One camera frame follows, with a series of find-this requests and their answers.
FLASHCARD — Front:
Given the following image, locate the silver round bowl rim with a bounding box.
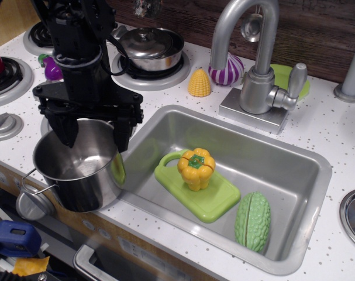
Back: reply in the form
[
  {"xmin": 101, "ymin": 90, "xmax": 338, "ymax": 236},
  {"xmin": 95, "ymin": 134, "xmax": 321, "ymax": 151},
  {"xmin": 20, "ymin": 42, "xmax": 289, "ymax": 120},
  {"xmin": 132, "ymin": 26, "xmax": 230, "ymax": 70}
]
[{"xmin": 339, "ymin": 190, "xmax": 355, "ymax": 243}]

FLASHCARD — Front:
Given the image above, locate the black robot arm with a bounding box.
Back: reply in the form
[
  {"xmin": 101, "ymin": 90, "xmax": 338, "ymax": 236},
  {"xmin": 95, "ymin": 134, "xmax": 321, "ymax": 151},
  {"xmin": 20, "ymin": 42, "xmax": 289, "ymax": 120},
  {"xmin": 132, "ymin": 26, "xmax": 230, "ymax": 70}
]
[{"xmin": 32, "ymin": 1, "xmax": 143, "ymax": 152}]

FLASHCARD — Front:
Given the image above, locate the front right stove burner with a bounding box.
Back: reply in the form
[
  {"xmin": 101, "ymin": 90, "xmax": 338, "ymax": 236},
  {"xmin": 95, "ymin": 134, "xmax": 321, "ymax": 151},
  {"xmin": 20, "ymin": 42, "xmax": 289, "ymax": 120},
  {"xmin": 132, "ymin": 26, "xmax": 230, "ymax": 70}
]
[{"xmin": 40, "ymin": 116, "xmax": 52, "ymax": 136}]

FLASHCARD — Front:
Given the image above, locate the silver oven front knob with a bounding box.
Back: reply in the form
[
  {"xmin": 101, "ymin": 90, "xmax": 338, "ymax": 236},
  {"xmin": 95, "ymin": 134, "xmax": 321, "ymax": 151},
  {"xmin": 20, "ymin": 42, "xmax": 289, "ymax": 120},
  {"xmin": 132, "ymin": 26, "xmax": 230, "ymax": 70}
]
[{"xmin": 16, "ymin": 186, "xmax": 55, "ymax": 221}]

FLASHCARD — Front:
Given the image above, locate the green plastic cutting board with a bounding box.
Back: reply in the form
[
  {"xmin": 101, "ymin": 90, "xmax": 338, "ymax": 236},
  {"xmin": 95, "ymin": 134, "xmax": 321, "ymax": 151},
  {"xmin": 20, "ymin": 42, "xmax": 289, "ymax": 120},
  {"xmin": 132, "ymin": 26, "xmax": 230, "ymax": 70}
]
[{"xmin": 154, "ymin": 149, "xmax": 241, "ymax": 223}]

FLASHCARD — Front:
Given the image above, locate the back left stove burner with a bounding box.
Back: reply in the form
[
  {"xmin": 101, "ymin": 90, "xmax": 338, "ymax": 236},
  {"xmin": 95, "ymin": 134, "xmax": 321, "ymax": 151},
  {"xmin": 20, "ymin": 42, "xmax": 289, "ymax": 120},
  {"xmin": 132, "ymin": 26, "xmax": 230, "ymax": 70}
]
[{"xmin": 23, "ymin": 22, "xmax": 54, "ymax": 56}]

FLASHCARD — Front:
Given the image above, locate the silver sink basin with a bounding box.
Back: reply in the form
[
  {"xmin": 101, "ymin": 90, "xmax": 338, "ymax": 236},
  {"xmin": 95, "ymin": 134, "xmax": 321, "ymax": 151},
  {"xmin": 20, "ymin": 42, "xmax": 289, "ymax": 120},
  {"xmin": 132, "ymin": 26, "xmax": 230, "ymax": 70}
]
[{"xmin": 121, "ymin": 105, "xmax": 332, "ymax": 275}]

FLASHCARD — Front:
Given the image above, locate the hanging silver ladle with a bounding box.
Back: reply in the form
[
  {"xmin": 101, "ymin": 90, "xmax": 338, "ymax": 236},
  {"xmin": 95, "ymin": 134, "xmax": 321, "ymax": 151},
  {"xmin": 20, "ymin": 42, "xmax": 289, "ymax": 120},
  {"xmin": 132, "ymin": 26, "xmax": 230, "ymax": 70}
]
[{"xmin": 240, "ymin": 5, "xmax": 263, "ymax": 43}]

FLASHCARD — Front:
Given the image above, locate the silver countertop knob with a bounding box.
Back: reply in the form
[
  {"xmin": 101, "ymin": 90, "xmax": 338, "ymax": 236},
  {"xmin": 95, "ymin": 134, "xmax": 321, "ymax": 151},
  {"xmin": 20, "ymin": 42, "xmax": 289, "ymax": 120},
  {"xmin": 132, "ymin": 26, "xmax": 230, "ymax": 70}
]
[{"xmin": 0, "ymin": 113, "xmax": 24, "ymax": 141}]

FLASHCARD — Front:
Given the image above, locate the stainless steel pot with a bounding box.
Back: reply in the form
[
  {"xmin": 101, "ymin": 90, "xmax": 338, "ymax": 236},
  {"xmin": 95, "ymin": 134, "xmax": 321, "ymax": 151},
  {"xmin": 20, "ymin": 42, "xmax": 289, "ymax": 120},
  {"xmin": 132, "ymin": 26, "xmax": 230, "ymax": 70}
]
[{"xmin": 33, "ymin": 119, "xmax": 126, "ymax": 213}]

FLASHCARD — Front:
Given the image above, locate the green toy bitter gourd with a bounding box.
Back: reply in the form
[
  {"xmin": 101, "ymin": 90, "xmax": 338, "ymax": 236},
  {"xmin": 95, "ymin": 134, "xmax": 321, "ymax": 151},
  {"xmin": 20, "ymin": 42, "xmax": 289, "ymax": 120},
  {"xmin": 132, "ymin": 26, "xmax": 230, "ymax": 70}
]
[{"xmin": 235, "ymin": 191, "xmax": 271, "ymax": 252}]

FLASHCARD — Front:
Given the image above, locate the yellow cloth piece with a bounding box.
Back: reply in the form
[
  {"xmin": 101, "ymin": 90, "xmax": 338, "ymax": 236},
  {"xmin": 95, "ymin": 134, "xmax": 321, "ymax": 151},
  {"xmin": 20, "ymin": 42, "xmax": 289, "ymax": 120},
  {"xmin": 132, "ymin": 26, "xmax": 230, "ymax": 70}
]
[{"xmin": 12, "ymin": 256, "xmax": 50, "ymax": 276}]

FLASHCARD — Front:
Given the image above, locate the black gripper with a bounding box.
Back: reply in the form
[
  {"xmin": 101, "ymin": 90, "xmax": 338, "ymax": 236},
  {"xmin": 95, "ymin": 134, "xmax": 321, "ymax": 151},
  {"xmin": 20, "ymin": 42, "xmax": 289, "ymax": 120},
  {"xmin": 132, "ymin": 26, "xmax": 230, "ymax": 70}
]
[{"xmin": 33, "ymin": 81, "xmax": 143, "ymax": 153}]

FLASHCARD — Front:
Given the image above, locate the silver oven door handle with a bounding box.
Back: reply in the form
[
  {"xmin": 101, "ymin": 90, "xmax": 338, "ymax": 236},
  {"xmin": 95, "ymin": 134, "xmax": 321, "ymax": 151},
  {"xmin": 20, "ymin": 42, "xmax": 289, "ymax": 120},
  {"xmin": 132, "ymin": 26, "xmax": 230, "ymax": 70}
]
[{"xmin": 73, "ymin": 245, "xmax": 116, "ymax": 281}]

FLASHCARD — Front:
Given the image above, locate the back right stove burner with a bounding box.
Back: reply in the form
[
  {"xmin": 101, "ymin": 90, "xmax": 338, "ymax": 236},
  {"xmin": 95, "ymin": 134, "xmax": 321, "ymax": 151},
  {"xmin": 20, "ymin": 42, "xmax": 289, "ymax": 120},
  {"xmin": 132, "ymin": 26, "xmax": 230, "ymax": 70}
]
[{"xmin": 112, "ymin": 52, "xmax": 191, "ymax": 91}]

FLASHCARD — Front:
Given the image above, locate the purple striped toy onion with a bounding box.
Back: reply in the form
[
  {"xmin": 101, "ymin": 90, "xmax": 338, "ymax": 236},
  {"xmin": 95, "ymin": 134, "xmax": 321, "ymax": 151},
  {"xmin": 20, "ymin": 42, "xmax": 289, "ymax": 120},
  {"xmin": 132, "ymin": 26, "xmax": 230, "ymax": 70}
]
[{"xmin": 208, "ymin": 53, "xmax": 244, "ymax": 85}]

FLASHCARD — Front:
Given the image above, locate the purple toy eggplant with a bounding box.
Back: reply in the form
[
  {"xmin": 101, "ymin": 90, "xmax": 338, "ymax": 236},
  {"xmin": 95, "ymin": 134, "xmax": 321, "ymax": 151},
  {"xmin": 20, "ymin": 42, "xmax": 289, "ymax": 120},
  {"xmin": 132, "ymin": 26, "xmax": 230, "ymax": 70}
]
[{"xmin": 38, "ymin": 54, "xmax": 63, "ymax": 81}]

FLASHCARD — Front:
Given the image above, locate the yellow toy bell pepper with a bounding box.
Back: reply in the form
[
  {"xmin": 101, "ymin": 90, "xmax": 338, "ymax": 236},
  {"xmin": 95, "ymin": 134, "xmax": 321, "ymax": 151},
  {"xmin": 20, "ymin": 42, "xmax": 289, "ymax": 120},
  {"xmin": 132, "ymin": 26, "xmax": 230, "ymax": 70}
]
[{"xmin": 177, "ymin": 148, "xmax": 216, "ymax": 191}]

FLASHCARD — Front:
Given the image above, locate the green plastic plate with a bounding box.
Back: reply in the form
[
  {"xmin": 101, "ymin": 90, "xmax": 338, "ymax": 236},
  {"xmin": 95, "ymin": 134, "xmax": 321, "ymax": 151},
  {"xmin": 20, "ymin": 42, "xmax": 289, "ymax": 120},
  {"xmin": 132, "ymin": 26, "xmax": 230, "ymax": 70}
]
[{"xmin": 270, "ymin": 64, "xmax": 310, "ymax": 101}]

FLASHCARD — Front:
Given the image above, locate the yellow toy corn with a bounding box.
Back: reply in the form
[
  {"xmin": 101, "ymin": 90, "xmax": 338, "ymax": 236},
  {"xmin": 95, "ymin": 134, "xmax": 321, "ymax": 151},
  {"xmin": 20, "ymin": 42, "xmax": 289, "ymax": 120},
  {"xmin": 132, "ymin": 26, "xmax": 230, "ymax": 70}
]
[{"xmin": 188, "ymin": 68, "xmax": 211, "ymax": 97}]

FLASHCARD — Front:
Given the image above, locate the stove burner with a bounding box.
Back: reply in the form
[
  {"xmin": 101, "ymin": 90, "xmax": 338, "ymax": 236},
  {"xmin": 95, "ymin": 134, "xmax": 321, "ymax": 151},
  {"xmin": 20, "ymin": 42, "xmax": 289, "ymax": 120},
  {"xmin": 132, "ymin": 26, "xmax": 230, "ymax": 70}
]
[
  {"xmin": 112, "ymin": 52, "xmax": 191, "ymax": 91},
  {"xmin": 40, "ymin": 116, "xmax": 52, "ymax": 136},
  {"xmin": 23, "ymin": 22, "xmax": 54, "ymax": 56},
  {"xmin": 0, "ymin": 57, "xmax": 34, "ymax": 107}
]

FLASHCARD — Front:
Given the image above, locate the blue clamp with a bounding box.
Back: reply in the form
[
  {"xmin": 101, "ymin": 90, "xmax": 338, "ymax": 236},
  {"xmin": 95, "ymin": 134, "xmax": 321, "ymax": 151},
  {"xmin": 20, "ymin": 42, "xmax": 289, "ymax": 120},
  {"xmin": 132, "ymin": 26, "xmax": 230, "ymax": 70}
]
[{"xmin": 0, "ymin": 220, "xmax": 42, "ymax": 258}]

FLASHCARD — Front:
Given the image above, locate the steel pan with lid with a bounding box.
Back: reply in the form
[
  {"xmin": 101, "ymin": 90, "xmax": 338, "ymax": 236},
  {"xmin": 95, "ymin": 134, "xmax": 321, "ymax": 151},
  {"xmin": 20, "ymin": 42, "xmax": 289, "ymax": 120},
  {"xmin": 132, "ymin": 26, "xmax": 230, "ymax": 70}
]
[{"xmin": 110, "ymin": 26, "xmax": 185, "ymax": 71}]

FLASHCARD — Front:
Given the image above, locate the silver toy faucet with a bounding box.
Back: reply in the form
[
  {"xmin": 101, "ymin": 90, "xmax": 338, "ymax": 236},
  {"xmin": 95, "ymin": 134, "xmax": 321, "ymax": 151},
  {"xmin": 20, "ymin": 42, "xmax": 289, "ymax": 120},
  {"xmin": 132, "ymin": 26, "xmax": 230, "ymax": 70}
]
[{"xmin": 210, "ymin": 0, "xmax": 308, "ymax": 135}]

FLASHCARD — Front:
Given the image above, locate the front left stove burner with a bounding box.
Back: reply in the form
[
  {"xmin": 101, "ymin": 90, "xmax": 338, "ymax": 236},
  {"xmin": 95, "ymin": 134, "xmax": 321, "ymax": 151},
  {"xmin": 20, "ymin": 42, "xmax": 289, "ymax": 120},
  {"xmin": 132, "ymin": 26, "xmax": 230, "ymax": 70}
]
[{"xmin": 0, "ymin": 57, "xmax": 34, "ymax": 107}]

